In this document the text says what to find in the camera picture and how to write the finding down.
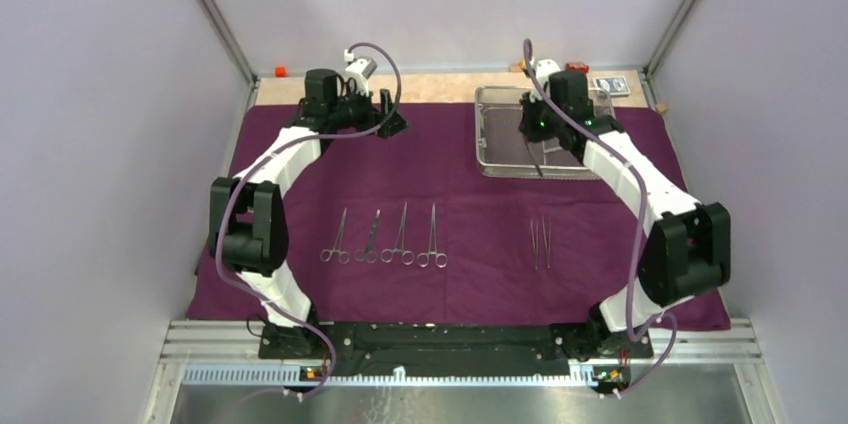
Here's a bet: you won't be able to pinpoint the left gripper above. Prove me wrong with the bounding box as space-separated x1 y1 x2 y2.
328 80 409 139

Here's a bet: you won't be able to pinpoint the metal mesh instrument tray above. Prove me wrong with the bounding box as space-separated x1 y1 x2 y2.
474 86 597 180

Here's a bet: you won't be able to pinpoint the blue playing card deck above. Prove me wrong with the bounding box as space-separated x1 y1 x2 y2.
593 75 631 98

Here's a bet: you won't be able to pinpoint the purple cloth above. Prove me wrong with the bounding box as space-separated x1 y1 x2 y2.
185 102 731 332

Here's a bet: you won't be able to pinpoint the steel needle holder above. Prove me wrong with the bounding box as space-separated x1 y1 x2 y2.
542 216 552 269

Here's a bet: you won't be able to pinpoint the steel curved tweezers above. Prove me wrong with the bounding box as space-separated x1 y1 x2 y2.
530 219 539 270

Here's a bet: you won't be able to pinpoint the steel forceps clamp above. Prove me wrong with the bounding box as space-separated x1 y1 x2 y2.
380 202 415 266

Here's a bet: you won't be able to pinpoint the small steel hemostat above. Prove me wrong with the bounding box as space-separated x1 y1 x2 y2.
320 207 350 264

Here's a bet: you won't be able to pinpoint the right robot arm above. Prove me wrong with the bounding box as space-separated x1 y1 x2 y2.
519 69 731 356

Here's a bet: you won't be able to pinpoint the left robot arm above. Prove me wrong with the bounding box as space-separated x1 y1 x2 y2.
208 69 407 358

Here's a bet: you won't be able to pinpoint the red small block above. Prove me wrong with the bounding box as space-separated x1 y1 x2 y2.
565 61 590 74

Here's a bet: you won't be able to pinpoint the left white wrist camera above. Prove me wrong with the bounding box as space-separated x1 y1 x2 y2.
342 49 377 97

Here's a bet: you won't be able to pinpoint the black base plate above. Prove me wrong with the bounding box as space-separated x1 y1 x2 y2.
257 322 654 377

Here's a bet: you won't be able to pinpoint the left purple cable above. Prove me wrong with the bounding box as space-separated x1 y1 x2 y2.
213 41 404 402

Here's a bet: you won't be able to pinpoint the purple cable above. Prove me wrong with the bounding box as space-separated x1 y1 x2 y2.
213 41 404 402
521 37 678 399

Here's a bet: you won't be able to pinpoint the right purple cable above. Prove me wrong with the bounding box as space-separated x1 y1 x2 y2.
521 37 678 399

